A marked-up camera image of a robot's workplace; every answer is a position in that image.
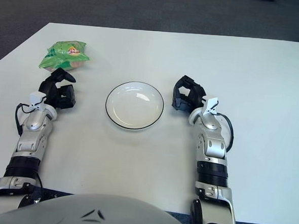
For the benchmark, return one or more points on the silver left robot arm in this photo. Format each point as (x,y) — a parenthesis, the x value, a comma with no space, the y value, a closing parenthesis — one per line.
(33,127)

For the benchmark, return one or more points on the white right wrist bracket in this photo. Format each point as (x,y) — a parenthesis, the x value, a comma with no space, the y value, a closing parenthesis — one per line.
(211,104)

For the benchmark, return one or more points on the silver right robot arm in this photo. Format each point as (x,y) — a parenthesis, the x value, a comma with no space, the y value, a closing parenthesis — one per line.
(212,143)

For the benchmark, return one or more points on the white plate with black rim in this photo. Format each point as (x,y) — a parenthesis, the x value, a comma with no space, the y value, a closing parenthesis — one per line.
(134,106)

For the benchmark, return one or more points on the green snack bag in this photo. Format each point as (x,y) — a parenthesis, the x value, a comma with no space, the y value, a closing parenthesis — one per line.
(64,53)

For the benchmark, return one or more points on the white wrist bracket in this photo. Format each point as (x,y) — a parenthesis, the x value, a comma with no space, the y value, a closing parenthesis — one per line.
(37,98)
(211,104)

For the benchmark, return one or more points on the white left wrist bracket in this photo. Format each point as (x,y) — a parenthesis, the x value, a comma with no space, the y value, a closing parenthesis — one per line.
(37,98)

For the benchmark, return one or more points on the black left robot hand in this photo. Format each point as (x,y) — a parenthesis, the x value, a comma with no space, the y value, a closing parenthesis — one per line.
(64,96)

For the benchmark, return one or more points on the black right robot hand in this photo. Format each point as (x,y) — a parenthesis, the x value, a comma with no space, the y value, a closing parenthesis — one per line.
(195,94)

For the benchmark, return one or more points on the grey robot torso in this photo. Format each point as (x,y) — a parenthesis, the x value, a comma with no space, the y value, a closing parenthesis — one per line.
(107,216)

